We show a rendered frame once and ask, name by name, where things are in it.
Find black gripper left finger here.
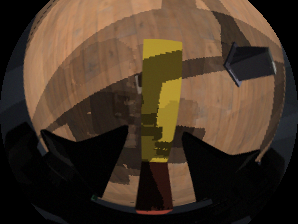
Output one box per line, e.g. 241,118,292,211
40,125,129,198

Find yellow bar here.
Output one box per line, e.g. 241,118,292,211
136,39,182,214

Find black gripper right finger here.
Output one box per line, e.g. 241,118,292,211
181,132,261,202

